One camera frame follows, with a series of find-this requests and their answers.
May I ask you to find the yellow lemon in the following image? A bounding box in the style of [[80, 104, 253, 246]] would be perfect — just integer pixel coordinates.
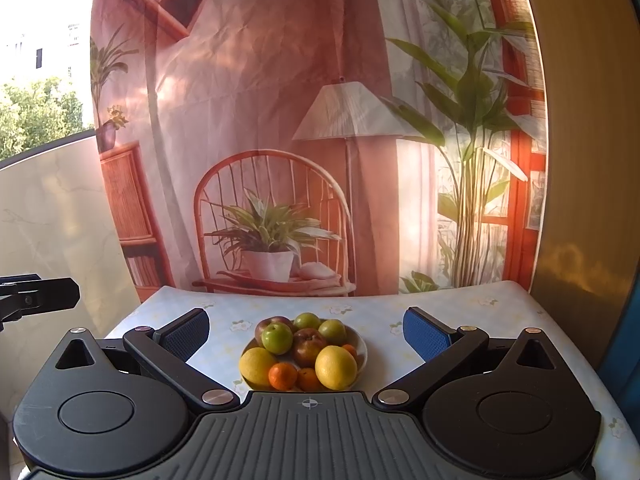
[[240, 347, 278, 387]]

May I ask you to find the printed room scene backdrop cloth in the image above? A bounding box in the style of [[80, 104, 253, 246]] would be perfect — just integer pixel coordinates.
[[89, 0, 548, 297]]

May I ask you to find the large red apple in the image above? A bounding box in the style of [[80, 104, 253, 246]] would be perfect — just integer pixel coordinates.
[[292, 328, 328, 368]]

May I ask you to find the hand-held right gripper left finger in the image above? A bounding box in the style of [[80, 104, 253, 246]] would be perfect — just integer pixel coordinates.
[[52, 307, 241, 411]]

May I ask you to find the dark red apple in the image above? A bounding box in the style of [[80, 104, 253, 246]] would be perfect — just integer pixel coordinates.
[[255, 316, 296, 343]]

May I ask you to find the yellowish green apple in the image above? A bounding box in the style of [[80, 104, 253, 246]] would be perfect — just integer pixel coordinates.
[[318, 319, 348, 346]]

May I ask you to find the beige marble panel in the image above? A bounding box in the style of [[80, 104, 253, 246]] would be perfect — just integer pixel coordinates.
[[0, 127, 146, 411]]

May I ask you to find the floral light blue tablecloth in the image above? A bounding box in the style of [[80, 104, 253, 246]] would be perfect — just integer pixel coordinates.
[[102, 280, 631, 461]]

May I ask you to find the large yellow orange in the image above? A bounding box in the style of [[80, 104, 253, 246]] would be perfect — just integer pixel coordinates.
[[315, 345, 359, 391]]

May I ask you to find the green tree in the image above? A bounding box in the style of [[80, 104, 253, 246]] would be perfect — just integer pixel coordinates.
[[0, 77, 96, 161]]

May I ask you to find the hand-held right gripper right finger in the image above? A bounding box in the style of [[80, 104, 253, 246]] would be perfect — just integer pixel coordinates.
[[371, 306, 558, 411]]

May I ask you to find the brown wooden panel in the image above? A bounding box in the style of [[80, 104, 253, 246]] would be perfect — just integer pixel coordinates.
[[517, 0, 640, 311]]

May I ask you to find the beige round plate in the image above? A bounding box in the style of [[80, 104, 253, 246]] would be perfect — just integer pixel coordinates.
[[239, 317, 369, 392]]

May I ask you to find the white apartment building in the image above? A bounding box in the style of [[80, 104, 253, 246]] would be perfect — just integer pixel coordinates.
[[0, 10, 93, 91]]

